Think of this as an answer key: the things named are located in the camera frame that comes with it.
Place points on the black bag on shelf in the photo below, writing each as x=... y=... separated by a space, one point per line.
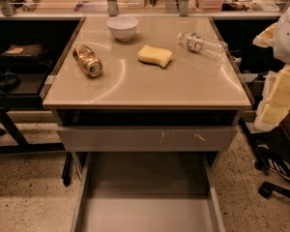
x=22 y=56

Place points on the crushed gold soda can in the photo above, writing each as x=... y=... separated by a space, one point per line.
x=87 y=60

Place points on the yellow sponge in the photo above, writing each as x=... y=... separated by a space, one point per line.
x=154 y=55

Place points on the beige drawer cabinet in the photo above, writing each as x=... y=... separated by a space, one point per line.
x=192 y=90

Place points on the seated person's leg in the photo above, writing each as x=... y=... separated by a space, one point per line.
x=279 y=139

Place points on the closed top drawer front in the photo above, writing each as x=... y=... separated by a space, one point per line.
x=146 y=139

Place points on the clear plastic water bottle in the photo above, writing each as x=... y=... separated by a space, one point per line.
x=197 y=43

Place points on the open middle drawer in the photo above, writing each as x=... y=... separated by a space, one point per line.
x=147 y=192

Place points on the white ceramic bowl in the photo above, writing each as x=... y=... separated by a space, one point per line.
x=122 y=27

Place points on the dark side table frame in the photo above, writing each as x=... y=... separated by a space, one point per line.
x=23 y=89

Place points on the black and white sneaker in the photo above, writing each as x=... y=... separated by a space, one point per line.
x=281 y=168

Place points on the black office chair base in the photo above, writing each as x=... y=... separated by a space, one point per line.
x=273 y=184

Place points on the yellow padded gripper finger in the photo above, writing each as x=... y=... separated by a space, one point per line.
x=266 y=37
x=275 y=104

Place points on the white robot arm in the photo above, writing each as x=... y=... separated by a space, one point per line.
x=281 y=46

